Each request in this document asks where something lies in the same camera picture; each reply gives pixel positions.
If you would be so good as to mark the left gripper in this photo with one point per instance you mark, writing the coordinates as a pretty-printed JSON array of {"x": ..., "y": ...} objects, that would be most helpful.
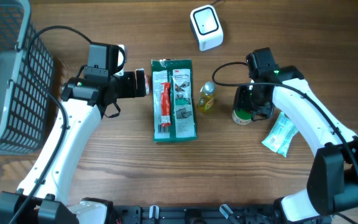
[{"x": 138, "y": 83}]

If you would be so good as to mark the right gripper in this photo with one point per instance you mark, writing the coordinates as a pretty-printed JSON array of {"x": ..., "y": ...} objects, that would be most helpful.
[{"x": 265, "y": 111}]

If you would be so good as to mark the red snack stick packet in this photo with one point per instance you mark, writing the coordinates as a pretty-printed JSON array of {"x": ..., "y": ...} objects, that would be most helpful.
[{"x": 165, "y": 105}]

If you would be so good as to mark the green round can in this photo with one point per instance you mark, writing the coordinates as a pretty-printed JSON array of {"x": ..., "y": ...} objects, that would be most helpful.
[{"x": 242, "y": 109}]

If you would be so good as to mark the green 3M gloves package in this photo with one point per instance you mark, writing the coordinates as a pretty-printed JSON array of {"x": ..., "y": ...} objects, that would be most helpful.
[{"x": 180, "y": 74}]

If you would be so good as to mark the teal wet wipes pack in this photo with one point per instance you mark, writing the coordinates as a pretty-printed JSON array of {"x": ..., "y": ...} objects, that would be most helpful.
[{"x": 280, "y": 136}]

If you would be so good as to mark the yellow liquid soap bottle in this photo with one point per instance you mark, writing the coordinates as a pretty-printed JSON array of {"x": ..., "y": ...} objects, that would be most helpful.
[{"x": 207, "y": 96}]

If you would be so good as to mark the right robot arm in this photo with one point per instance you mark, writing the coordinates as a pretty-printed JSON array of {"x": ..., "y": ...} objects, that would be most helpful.
[{"x": 332, "y": 185}]

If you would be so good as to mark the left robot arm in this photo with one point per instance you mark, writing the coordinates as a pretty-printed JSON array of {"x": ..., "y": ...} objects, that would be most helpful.
[{"x": 42, "y": 196}]

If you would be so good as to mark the white barcode scanner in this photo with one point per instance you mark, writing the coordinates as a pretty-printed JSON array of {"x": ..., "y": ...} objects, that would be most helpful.
[{"x": 206, "y": 27}]

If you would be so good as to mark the grey plastic mesh basket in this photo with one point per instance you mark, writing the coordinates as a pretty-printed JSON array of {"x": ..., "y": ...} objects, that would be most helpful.
[{"x": 23, "y": 105}]

